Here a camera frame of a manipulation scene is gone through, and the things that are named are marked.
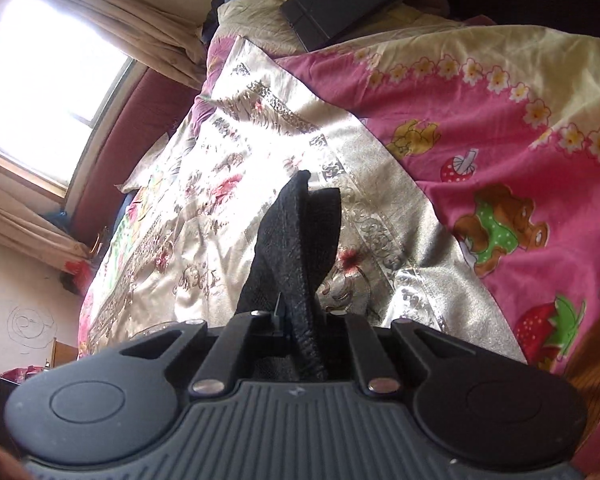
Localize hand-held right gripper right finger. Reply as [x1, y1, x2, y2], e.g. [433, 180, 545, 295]
[325, 311, 481, 396]

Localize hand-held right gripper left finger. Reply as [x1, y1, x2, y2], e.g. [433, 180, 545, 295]
[122, 311, 281, 396]

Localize dark checked pants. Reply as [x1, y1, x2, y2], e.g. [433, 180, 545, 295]
[235, 170, 343, 382]

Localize cream satin floral bedspread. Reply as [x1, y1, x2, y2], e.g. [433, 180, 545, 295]
[77, 35, 528, 366]

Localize red bag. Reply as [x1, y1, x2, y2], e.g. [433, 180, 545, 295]
[60, 260, 96, 297]

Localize white pillow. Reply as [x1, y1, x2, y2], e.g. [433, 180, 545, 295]
[116, 132, 177, 194]

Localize maroon padded headboard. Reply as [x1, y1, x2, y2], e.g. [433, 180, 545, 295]
[70, 67, 201, 246]

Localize blue plastic bag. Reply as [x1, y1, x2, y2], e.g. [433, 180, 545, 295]
[40, 210, 73, 232]

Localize pink cartoon print bedsheet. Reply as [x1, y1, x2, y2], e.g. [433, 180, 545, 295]
[77, 0, 600, 411]

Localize pink cloth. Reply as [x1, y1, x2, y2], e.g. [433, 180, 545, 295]
[0, 366, 48, 387]

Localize beige floral curtain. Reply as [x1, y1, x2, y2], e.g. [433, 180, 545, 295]
[0, 0, 211, 91]
[0, 160, 92, 261]

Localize window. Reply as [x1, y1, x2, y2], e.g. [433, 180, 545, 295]
[0, 0, 136, 198]

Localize black flat case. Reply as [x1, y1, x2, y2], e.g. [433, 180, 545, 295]
[280, 0, 406, 53]

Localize pile of dark clothes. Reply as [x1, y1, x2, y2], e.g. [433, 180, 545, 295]
[200, 0, 253, 36]

